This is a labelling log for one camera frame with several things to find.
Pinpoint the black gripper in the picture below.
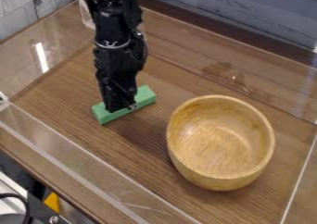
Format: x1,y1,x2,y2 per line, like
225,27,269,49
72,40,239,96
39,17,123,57
94,39,147,113

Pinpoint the green foam block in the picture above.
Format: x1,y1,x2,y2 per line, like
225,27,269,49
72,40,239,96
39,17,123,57
92,84,158,125

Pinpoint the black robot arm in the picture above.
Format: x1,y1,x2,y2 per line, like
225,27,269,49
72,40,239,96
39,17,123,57
83,0,147,113

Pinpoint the brown wooden bowl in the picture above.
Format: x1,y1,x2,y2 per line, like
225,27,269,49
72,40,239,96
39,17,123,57
166,95,275,192

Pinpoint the black and yellow base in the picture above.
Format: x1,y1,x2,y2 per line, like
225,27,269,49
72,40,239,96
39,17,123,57
27,189,81,224

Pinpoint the clear acrylic corner bracket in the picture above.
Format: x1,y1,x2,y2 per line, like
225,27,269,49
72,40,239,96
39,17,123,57
79,0,95,30

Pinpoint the clear acrylic front wall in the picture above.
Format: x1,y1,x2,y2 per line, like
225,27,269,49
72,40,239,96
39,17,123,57
0,99,199,224

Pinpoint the black cable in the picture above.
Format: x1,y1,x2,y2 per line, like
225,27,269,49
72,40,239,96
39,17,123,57
0,193,32,224

